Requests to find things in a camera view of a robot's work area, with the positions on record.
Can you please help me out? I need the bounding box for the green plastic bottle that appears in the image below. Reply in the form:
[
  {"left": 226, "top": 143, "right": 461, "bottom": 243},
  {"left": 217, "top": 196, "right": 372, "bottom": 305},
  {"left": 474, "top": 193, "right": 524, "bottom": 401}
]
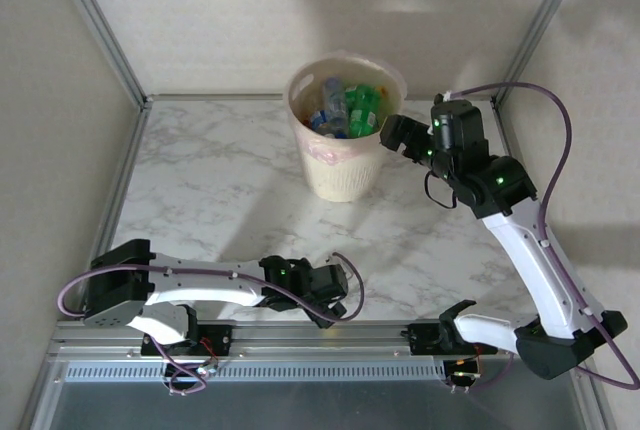
[
  {"left": 344, "top": 83, "right": 382, "bottom": 108},
  {"left": 348, "top": 105, "right": 381, "bottom": 138}
]

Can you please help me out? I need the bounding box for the clear bottle with blue label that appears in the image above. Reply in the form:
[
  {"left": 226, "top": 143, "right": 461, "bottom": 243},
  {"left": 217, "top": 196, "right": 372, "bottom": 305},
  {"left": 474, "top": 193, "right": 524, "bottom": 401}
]
[
  {"left": 308, "top": 109, "right": 332, "bottom": 133},
  {"left": 323, "top": 119, "right": 350, "bottom": 140}
]

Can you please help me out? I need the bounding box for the cream ribbed plastic bin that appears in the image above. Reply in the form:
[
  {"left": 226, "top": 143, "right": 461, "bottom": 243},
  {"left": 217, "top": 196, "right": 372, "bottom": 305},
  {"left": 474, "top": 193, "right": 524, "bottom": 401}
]
[{"left": 283, "top": 49, "right": 408, "bottom": 204}]

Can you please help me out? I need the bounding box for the grey metal panel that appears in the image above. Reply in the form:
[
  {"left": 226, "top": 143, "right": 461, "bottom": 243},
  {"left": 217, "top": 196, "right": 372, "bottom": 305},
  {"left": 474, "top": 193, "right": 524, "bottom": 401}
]
[{"left": 24, "top": 379, "right": 617, "bottom": 430}]

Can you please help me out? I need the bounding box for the aluminium table edge rail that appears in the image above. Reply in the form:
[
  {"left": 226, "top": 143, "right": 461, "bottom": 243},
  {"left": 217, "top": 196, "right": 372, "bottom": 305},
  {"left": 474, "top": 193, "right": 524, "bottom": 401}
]
[
  {"left": 94, "top": 99, "right": 152, "bottom": 265},
  {"left": 491, "top": 98, "right": 601, "bottom": 322}
]

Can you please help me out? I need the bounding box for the wide aluminium mounting rail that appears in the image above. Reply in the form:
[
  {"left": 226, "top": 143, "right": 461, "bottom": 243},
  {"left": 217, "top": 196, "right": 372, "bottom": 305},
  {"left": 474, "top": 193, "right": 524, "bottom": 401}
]
[{"left": 49, "top": 319, "right": 597, "bottom": 364}]

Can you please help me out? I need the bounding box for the thin black right gripper cable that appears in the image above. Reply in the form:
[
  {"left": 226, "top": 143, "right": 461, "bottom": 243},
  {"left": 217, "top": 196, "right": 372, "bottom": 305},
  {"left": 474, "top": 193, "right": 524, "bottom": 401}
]
[{"left": 422, "top": 169, "right": 459, "bottom": 210}]

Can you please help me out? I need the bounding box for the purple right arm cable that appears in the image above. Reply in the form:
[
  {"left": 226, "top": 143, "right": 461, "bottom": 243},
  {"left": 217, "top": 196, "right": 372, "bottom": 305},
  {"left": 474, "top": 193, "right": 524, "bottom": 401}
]
[{"left": 447, "top": 80, "right": 640, "bottom": 395}]

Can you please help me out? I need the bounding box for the slotted grey cable duct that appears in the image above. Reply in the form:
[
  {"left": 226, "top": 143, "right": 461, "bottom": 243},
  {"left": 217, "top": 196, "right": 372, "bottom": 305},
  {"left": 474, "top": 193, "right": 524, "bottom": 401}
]
[{"left": 64, "top": 360, "right": 449, "bottom": 384}]

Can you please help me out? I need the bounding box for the aluminium frame post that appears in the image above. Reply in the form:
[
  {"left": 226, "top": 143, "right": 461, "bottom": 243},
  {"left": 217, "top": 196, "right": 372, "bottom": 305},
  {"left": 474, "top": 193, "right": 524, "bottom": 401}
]
[
  {"left": 492, "top": 0, "right": 594, "bottom": 104},
  {"left": 46, "top": 0, "right": 152, "bottom": 106}
]

